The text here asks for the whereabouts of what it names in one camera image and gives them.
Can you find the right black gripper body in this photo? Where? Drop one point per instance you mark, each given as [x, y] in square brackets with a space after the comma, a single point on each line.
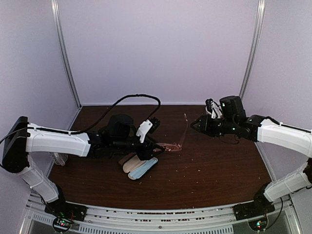
[214, 129]

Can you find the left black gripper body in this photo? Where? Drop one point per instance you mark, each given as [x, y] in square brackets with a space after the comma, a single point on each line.
[144, 154]

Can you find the blue cleaning cloth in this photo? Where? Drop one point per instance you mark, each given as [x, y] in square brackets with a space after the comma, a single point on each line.
[140, 170]

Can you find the black glasses case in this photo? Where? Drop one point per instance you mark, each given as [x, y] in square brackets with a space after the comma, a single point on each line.
[131, 164]

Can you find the tan glasses case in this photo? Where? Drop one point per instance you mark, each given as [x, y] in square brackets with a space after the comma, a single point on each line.
[123, 161]

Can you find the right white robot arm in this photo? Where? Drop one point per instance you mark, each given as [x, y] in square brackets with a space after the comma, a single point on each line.
[228, 117]

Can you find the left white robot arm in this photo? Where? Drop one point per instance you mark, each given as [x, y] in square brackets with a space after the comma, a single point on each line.
[120, 136]

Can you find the patterned white mug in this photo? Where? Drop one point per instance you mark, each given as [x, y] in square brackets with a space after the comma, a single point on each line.
[59, 158]

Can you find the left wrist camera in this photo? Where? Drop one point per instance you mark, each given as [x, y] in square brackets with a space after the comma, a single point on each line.
[146, 127]

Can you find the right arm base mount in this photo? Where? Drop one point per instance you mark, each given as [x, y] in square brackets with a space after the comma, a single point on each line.
[253, 210]

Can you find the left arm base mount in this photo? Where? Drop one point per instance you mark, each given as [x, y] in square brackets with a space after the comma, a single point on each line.
[70, 212]

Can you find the front aluminium rail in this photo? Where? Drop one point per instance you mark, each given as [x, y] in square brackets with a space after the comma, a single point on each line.
[212, 220]

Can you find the right aluminium corner post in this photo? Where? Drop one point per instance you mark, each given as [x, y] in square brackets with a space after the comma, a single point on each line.
[258, 25]

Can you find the aluminium corner post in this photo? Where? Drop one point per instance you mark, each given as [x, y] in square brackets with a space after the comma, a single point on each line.
[64, 55]
[258, 25]

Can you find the left aluminium corner post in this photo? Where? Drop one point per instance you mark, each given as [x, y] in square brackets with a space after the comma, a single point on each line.
[64, 55]

